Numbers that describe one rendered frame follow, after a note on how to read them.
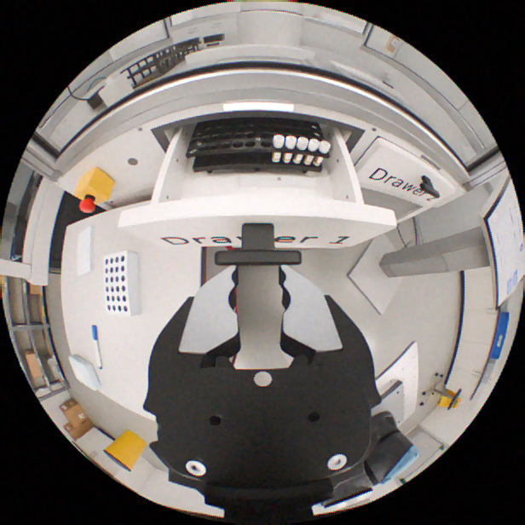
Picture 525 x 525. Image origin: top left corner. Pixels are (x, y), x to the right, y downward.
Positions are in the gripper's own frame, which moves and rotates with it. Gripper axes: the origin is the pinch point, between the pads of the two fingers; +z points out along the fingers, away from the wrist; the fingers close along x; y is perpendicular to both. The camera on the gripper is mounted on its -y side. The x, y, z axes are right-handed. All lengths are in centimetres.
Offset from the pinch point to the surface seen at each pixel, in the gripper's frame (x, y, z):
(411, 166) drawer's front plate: 25.6, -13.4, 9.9
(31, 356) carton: -362, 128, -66
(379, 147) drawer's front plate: 17.1, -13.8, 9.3
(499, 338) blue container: 321, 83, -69
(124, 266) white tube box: -25.1, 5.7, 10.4
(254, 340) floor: -2, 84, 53
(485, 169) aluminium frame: 47, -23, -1
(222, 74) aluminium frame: -3.6, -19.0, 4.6
